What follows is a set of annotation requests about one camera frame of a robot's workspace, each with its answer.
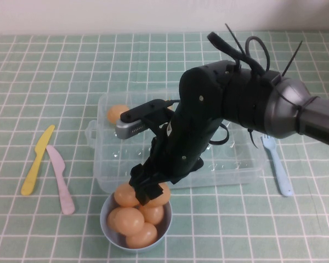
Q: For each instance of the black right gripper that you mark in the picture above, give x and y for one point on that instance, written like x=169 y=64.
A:
x=181 y=153

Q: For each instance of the transparent plastic egg box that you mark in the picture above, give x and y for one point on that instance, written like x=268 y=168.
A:
x=235 y=164

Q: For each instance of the light blue bowl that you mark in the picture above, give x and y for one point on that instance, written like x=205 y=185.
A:
x=168 y=219

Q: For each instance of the pink plastic knife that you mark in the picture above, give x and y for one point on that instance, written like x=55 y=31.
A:
x=60 y=178

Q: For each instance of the yellow plastic knife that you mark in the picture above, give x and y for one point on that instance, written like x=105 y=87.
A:
x=35 y=164

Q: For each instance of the black zip tie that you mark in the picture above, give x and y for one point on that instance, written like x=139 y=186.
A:
x=234 y=38
x=252 y=138
x=293 y=57

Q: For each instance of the light blue plastic fork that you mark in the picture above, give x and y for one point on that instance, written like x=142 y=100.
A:
x=278 y=170

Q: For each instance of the green checkered tablecloth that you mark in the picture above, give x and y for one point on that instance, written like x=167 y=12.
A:
x=44 y=82

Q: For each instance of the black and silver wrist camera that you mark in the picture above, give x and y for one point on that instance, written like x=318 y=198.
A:
x=131 y=129

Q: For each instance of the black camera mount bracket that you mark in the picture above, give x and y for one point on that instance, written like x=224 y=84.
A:
x=156 y=123

